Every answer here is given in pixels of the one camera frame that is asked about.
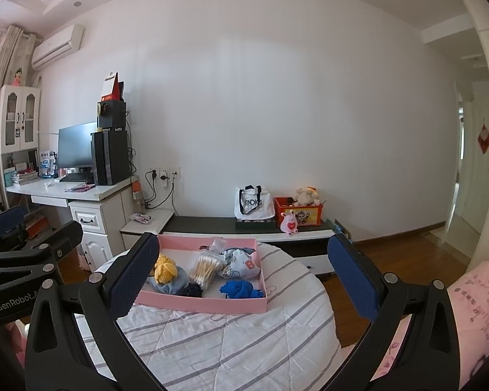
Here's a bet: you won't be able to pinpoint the black and white low cabinet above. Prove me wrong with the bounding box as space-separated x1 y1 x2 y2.
120 209 349 282

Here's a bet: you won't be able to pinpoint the blue cardboard box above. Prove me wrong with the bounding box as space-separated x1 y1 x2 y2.
334 219 353 245

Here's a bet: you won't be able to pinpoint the white air conditioner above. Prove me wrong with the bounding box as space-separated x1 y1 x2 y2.
31 23 85 70

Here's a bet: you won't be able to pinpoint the white tote bag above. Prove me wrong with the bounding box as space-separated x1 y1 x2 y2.
233 185 275 221

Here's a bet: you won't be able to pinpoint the pink plush toy with heart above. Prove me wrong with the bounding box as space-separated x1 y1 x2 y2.
280 210 299 235

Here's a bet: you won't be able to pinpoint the stack of books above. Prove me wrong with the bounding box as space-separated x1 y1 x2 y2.
4 169 39 186

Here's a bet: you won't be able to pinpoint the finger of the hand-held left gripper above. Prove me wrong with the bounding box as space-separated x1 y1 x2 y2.
0 220 84 278
0 206 27 239

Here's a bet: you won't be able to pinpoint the blue crochet cloth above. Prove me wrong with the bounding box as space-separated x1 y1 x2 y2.
219 279 265 300

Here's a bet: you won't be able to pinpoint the blue and white box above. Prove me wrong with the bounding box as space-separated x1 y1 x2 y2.
38 149 58 178

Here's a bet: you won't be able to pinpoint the black computer tower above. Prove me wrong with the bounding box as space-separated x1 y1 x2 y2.
90 130 131 186

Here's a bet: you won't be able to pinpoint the white glass-door cabinet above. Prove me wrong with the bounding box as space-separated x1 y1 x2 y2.
0 85 42 153

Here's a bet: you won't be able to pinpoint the black computer monitor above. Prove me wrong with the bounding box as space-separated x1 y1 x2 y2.
58 121 97 174

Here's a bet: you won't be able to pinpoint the pink cardboard box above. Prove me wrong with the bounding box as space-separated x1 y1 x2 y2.
134 234 268 314

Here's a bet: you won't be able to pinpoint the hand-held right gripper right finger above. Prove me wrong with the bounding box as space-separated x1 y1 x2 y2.
327 232 462 391

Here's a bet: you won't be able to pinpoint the beige plush toy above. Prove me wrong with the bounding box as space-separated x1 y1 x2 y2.
291 186 322 207

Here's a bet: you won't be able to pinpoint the light blue fleece cloth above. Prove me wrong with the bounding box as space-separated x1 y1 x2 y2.
148 267 190 295

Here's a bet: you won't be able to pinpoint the orange storage box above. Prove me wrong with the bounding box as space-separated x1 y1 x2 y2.
24 214 50 239

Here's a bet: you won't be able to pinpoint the beige curtain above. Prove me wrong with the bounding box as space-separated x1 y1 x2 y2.
0 24 37 208

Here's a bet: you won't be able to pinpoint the bag of cotton swabs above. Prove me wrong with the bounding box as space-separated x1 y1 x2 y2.
187 251 225 288

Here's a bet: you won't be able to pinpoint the pink floral cloth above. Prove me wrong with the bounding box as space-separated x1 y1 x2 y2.
371 261 489 391

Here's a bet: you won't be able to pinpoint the navy crochet cloth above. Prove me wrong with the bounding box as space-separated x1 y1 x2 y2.
175 283 203 298

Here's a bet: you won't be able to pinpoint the yellow crochet toy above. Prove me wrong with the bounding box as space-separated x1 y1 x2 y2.
153 254 180 285

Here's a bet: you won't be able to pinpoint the red and white carton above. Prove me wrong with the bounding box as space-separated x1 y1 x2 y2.
100 72 125 102

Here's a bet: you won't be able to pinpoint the white desk with drawers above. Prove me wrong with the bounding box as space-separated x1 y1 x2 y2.
6 175 140 273

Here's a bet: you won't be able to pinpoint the orange printed toy box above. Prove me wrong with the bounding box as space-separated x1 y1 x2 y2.
273 196 324 226

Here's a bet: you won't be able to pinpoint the black power cable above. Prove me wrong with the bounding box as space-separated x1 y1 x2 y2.
169 177 180 216
141 173 156 210

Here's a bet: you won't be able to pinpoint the printed drawstring pouch blue ribbon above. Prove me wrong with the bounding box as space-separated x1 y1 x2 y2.
218 246 261 280

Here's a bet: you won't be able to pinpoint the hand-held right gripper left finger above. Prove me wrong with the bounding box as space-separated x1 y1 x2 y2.
24 231 166 391

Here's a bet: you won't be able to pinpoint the dark green flat box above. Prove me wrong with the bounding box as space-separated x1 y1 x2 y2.
235 219 278 229

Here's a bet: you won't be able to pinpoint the black speaker box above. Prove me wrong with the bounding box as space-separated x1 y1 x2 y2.
97 99 128 132

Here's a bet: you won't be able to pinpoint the orange capped bottle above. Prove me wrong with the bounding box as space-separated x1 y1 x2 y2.
131 181 144 212

